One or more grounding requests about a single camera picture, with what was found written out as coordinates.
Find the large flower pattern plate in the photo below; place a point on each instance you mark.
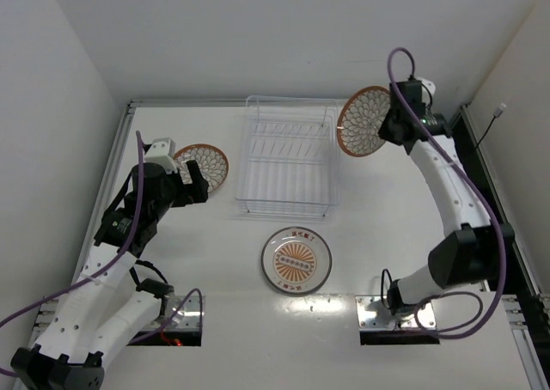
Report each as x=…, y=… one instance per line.
x=360, y=120

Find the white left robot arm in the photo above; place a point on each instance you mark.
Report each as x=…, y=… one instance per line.
x=73, y=352

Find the small flower pattern plate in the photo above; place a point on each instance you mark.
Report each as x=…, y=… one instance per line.
x=213, y=164

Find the sunburst pattern plate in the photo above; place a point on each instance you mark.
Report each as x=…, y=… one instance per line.
x=296, y=261

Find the white wire dish rack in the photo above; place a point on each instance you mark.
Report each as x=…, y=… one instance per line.
x=289, y=158

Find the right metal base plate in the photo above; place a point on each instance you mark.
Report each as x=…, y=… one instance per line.
x=373, y=316

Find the metal base plate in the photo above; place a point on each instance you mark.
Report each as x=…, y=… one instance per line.
x=186, y=315
x=373, y=316

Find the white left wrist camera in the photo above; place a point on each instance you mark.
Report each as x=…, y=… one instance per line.
x=161, y=152

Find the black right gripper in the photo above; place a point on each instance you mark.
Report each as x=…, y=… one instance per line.
x=388, y=124

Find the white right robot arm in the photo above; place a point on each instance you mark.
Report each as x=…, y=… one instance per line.
x=472, y=250

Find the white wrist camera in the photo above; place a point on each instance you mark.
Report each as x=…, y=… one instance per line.
x=428, y=91
x=161, y=152

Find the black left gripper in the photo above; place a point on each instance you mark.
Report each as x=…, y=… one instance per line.
x=194, y=184

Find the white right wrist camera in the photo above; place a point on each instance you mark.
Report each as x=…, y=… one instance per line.
x=428, y=91

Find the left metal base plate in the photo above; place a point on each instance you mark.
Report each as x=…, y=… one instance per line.
x=186, y=315

